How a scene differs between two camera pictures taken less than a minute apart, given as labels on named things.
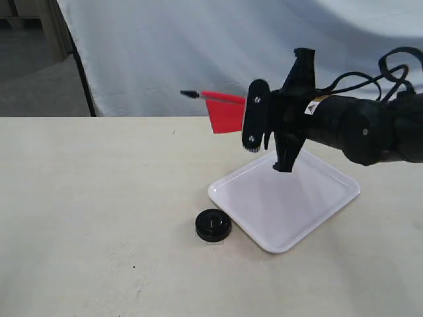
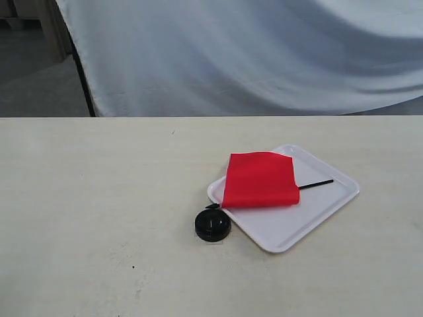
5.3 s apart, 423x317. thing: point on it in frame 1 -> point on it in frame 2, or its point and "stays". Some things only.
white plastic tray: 279,208 stays
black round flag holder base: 213,225 stays
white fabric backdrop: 138,55 stays
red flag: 226,111 -> 261,178
